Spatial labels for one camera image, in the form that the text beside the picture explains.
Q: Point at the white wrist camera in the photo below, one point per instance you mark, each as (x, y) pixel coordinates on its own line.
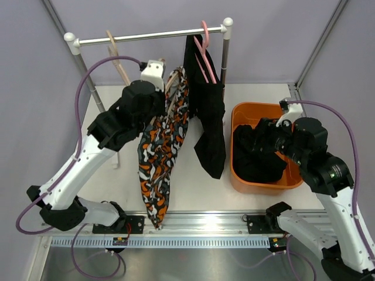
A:
(291, 109)
(153, 73)

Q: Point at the orange plastic laundry basket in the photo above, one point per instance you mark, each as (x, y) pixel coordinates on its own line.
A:
(249, 113)

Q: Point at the pink plastic hanger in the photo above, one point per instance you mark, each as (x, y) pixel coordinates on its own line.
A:
(205, 55)

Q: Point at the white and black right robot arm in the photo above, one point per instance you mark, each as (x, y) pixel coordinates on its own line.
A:
(343, 257)

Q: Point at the white slotted cable duct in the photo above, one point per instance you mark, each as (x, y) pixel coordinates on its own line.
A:
(164, 242)

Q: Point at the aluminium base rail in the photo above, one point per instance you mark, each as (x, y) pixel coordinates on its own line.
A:
(211, 224)

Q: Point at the black shorts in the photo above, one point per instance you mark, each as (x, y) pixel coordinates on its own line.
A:
(257, 167)
(206, 103)

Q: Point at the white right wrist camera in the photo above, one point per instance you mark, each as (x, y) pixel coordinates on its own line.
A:
(291, 109)

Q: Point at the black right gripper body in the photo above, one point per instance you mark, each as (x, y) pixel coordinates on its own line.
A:
(278, 138)

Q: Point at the orange camouflage shorts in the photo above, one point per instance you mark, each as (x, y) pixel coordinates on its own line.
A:
(158, 150)

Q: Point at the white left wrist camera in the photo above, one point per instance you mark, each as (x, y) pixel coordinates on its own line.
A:
(153, 73)

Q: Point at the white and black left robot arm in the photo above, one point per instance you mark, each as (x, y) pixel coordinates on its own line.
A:
(60, 205)

